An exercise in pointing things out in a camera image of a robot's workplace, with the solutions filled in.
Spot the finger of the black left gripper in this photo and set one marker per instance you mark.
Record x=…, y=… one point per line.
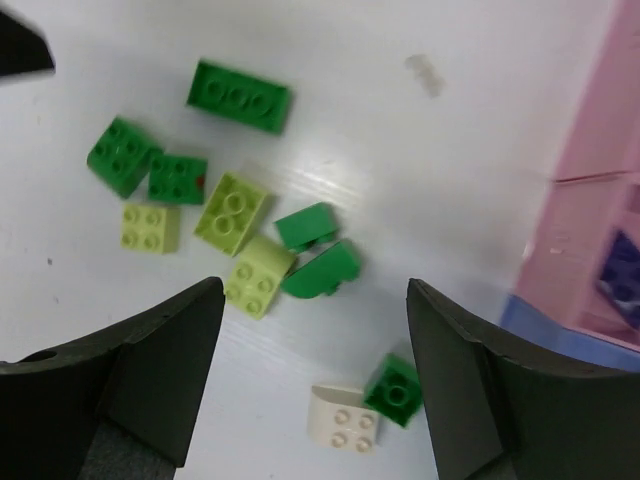
x=24, y=50

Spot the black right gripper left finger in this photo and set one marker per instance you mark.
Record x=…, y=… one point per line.
x=120, y=403

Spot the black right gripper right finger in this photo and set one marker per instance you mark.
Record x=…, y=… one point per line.
x=501, y=407

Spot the multicolour compartment tray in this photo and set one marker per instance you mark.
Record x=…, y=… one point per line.
x=594, y=192

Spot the white lego brick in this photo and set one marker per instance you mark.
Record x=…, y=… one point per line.
x=337, y=418

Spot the purple lego brick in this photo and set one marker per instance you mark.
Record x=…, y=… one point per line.
x=618, y=281

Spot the light green lego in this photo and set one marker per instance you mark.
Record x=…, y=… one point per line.
x=231, y=213
x=256, y=277

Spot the green long lego brick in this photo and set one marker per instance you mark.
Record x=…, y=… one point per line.
x=239, y=96

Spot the green sloped lego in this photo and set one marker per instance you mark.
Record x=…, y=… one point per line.
x=324, y=274
x=301, y=230

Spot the green lego near tray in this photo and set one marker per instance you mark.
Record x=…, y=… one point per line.
x=393, y=390

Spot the green lego brick left edge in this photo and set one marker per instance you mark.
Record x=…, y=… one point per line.
x=121, y=158

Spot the light green lego brick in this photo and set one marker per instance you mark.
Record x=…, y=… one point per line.
x=150, y=229

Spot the green square lego brick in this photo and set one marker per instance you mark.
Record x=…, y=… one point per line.
x=177, y=179

